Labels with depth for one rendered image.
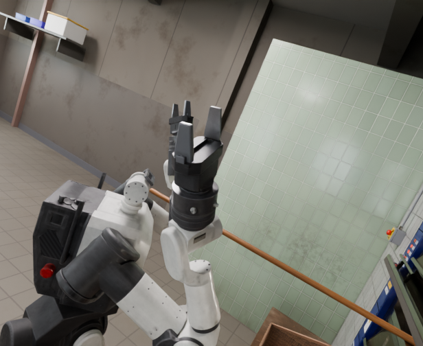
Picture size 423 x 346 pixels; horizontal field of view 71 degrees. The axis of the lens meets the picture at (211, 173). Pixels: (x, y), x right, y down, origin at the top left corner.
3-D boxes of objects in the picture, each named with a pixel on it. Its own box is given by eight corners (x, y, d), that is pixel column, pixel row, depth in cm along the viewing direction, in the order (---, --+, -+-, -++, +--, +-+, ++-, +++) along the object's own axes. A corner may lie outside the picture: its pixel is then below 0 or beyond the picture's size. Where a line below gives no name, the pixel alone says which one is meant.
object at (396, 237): (397, 243, 211) (404, 231, 209) (399, 246, 202) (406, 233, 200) (386, 237, 214) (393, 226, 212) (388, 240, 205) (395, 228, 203)
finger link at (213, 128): (207, 105, 53) (203, 137, 56) (223, 109, 52) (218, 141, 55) (211, 104, 54) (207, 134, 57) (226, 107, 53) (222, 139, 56)
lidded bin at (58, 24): (84, 46, 499) (88, 29, 493) (62, 36, 461) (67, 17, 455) (64, 38, 518) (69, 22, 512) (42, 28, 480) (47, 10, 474)
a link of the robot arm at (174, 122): (181, 121, 125) (180, 150, 125) (162, 118, 119) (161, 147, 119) (200, 117, 116) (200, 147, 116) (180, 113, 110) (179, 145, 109)
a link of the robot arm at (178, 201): (156, 154, 48) (155, 212, 54) (209, 171, 45) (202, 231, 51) (193, 131, 58) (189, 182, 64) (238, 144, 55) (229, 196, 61)
